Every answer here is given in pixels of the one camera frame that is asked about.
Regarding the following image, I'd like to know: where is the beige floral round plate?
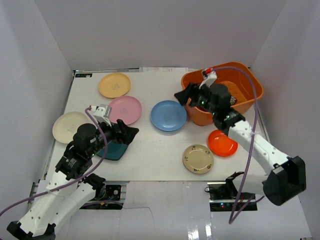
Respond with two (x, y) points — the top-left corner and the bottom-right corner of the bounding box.
(182, 144), (215, 175)

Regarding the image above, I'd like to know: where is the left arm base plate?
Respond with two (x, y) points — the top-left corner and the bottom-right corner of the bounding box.
(86, 183), (123, 210)

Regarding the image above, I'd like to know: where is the teal square plate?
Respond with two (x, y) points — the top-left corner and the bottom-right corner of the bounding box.
(105, 142), (129, 161)

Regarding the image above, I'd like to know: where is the yellow round plate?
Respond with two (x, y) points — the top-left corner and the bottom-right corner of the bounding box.
(98, 73), (131, 99)

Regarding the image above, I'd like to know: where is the white paper sheet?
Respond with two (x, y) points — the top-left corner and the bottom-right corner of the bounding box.
(139, 67), (189, 73)

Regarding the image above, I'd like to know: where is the black floral square plate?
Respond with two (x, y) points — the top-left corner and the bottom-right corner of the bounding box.
(230, 95), (238, 106)

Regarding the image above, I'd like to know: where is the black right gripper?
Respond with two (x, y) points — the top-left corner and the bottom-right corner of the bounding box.
(176, 81), (218, 115)

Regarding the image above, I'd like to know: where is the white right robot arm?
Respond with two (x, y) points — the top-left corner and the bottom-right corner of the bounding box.
(174, 83), (307, 206)

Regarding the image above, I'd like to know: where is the orange round plate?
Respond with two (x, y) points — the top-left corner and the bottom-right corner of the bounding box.
(207, 130), (239, 157)

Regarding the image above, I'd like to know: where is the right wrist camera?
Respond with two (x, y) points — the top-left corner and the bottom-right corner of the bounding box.
(200, 67), (218, 88)

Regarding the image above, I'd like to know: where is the black label sticker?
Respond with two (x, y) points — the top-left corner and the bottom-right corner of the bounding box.
(74, 73), (93, 78)

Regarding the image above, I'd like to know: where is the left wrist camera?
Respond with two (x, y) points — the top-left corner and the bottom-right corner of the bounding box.
(90, 104), (112, 126)

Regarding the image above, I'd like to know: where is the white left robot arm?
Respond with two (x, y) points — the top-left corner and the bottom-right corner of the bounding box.
(6, 119), (139, 240)

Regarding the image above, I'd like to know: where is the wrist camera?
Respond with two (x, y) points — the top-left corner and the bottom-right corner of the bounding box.
(200, 67), (218, 88)
(90, 104), (112, 126)

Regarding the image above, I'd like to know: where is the pink round plate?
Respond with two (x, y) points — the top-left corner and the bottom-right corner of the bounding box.
(109, 96), (143, 125)

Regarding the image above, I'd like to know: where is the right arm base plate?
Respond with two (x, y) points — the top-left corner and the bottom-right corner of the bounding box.
(204, 181), (258, 213)

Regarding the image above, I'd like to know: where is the orange plastic bin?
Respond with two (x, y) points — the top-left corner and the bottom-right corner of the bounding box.
(181, 61), (264, 126)

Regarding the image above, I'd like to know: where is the cream round plate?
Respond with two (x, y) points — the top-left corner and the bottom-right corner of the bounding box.
(52, 111), (88, 144)

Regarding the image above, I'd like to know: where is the blue round plate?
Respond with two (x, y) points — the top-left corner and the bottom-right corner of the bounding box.
(150, 100), (187, 132)

